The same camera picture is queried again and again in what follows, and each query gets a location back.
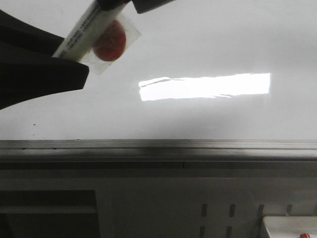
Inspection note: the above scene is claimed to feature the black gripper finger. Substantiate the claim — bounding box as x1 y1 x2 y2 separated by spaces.
0 11 89 109
97 0 173 14

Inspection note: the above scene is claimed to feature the red round magnet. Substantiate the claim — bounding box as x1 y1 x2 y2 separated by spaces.
92 20 127 61

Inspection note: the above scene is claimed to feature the white black whiteboard marker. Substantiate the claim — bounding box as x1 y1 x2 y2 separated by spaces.
53 0 128 61

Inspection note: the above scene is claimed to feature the white whiteboard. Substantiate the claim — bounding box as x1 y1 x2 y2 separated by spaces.
0 0 317 140

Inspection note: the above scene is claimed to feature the grey aluminium whiteboard tray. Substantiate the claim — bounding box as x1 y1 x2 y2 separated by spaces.
0 139 317 170

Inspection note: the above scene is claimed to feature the grey slotted metal panel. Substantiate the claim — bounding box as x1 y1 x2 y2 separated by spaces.
96 178 317 238

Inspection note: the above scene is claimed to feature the white plastic bin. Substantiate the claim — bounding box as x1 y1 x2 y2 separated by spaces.
260 216 317 238

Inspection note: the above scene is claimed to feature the small red object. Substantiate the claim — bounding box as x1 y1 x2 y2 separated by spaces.
299 233 310 238

